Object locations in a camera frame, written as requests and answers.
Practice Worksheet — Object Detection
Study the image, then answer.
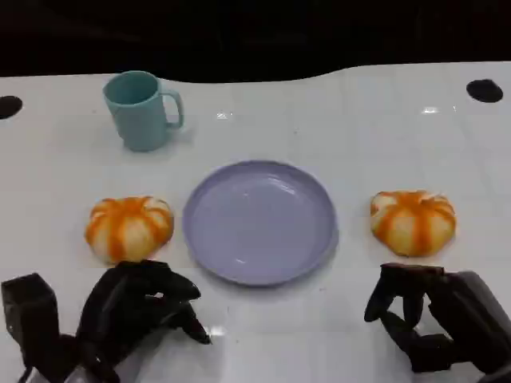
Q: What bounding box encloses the pale green mug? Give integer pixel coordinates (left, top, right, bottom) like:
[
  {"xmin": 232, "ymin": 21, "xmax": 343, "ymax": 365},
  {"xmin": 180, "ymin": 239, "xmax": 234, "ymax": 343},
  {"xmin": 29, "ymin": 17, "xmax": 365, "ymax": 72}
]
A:
[{"xmin": 102, "ymin": 70, "xmax": 185, "ymax": 153}]

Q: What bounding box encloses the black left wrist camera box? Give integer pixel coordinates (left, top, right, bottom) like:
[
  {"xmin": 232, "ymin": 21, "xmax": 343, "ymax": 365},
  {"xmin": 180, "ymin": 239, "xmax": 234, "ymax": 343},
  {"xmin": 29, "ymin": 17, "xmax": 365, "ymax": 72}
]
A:
[{"xmin": 1, "ymin": 273, "xmax": 61, "ymax": 372}]

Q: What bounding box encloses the orange white toy bread roll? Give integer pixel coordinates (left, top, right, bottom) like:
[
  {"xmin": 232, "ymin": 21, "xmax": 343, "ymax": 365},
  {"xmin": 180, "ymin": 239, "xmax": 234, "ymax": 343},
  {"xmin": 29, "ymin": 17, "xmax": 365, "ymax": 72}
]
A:
[
  {"xmin": 370, "ymin": 190, "xmax": 457, "ymax": 258},
  {"xmin": 84, "ymin": 195, "xmax": 175, "ymax": 265}
]

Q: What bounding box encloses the lilac plate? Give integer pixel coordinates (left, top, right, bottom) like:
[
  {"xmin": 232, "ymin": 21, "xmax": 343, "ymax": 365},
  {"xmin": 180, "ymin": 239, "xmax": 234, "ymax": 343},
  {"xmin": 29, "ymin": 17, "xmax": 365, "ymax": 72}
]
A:
[{"xmin": 182, "ymin": 160, "xmax": 339, "ymax": 287}]

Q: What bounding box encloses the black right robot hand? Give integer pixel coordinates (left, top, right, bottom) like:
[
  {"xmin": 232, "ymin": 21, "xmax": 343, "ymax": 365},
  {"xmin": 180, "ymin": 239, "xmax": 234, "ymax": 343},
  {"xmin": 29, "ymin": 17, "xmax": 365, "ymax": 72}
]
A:
[{"xmin": 363, "ymin": 262, "xmax": 511, "ymax": 376}]

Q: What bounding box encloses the black round table grommet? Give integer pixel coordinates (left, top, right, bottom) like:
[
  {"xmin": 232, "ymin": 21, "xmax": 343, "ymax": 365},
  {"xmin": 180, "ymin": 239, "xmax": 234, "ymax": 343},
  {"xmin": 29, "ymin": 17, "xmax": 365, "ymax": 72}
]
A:
[
  {"xmin": 465, "ymin": 78, "xmax": 504, "ymax": 103},
  {"xmin": 0, "ymin": 95, "xmax": 24, "ymax": 120}
]

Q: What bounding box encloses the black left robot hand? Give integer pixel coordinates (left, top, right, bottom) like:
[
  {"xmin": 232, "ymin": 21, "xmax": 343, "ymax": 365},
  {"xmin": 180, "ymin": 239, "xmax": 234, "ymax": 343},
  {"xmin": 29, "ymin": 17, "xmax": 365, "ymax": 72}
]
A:
[{"xmin": 74, "ymin": 259, "xmax": 212, "ymax": 383}]

